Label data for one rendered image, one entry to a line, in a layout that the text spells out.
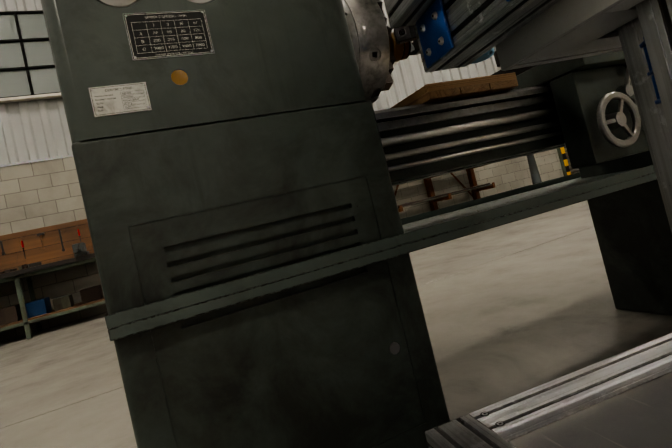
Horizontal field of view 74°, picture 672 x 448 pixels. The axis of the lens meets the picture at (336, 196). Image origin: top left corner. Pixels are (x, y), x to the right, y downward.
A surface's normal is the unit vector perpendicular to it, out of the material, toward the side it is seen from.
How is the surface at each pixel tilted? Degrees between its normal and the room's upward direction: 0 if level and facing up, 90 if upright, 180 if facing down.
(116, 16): 90
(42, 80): 90
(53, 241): 90
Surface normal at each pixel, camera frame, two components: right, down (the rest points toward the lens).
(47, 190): 0.38, -0.13
